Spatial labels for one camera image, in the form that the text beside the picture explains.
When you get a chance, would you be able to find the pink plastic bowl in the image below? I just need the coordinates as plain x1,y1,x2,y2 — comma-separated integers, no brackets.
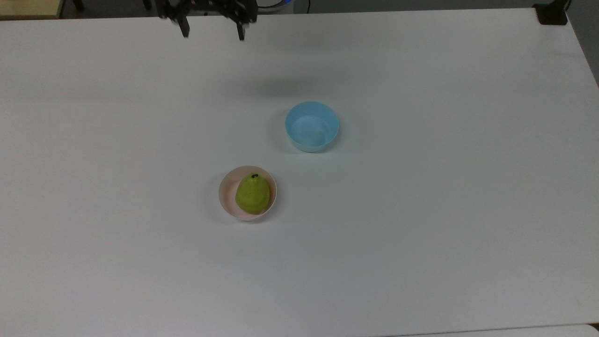
218,165,278,222

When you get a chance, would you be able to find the light blue plastic bowl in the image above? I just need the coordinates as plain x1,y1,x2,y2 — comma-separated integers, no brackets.
285,101,340,153

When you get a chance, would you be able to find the black table clamp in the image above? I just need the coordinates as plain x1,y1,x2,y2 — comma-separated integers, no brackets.
533,0,572,26

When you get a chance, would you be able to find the green pear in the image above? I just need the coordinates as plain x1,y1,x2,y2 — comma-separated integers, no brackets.
235,173,271,215

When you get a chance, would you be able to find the white robot base blue ring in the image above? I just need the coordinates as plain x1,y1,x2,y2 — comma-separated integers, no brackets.
257,0,294,13

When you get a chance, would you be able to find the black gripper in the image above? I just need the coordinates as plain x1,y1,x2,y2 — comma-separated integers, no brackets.
156,0,259,42

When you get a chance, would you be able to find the light wooden table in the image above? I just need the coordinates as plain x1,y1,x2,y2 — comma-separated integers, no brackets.
0,0,65,20

